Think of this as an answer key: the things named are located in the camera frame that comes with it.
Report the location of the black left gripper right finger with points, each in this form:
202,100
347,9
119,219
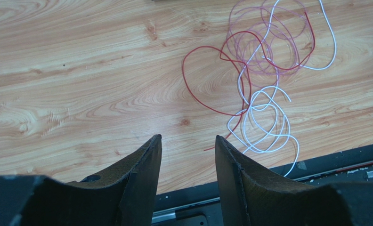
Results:
253,195

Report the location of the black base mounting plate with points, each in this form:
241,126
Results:
200,205

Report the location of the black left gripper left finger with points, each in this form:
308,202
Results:
122,194

